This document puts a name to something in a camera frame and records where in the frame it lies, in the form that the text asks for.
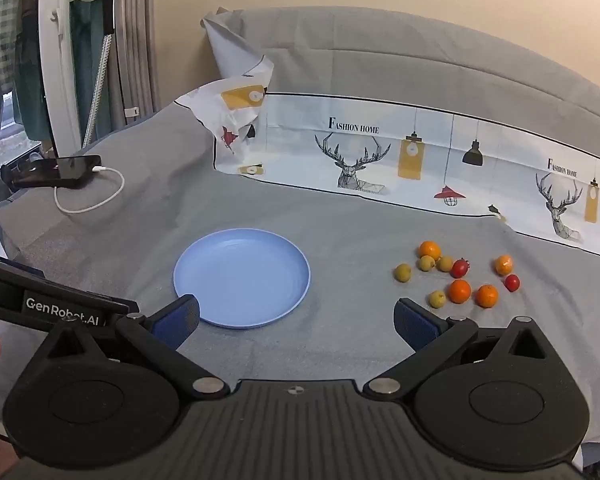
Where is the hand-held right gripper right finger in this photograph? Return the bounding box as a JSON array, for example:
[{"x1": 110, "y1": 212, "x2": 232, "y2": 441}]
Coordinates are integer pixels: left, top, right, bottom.
[{"x1": 362, "y1": 297, "x2": 555, "y2": 401}]

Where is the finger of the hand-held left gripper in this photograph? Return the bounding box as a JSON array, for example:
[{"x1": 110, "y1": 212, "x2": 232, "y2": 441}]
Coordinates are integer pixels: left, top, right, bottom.
[{"x1": 111, "y1": 299, "x2": 141, "y2": 328}]

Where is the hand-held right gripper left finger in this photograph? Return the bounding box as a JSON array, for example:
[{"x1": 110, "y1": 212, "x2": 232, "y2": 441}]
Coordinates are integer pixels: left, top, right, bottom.
[{"x1": 42, "y1": 294, "x2": 231, "y2": 401}]

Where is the blue plate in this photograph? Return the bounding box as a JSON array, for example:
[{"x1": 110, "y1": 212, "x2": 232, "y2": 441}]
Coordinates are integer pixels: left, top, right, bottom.
[{"x1": 173, "y1": 228, "x2": 311, "y2": 330}]

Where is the grey bed sheet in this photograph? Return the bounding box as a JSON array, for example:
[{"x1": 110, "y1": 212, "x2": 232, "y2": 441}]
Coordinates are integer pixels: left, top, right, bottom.
[{"x1": 0, "y1": 7, "x2": 600, "y2": 471}]

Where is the black smartphone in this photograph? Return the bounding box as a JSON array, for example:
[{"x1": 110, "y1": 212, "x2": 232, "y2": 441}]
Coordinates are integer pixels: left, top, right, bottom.
[{"x1": 12, "y1": 155, "x2": 102, "y2": 190}]

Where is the white deer-printed cloth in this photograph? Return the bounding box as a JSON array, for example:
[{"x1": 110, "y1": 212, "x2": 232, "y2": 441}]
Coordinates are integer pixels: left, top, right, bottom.
[{"x1": 175, "y1": 10, "x2": 600, "y2": 261}]

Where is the teal garment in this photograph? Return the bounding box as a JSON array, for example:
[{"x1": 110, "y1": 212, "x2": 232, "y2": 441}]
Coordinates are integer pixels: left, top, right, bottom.
[{"x1": 12, "y1": 0, "x2": 116, "y2": 141}]

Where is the black garment steamer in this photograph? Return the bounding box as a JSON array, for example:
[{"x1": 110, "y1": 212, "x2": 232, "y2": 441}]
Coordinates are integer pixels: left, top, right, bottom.
[{"x1": 75, "y1": 0, "x2": 121, "y2": 148}]

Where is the white charging cable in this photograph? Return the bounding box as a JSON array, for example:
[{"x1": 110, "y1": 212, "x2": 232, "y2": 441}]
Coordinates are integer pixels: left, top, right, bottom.
[{"x1": 54, "y1": 164, "x2": 126, "y2": 215}]

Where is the white door frame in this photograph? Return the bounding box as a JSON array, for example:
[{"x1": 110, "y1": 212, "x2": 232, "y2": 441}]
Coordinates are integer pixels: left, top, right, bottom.
[{"x1": 38, "y1": 0, "x2": 83, "y2": 156}]

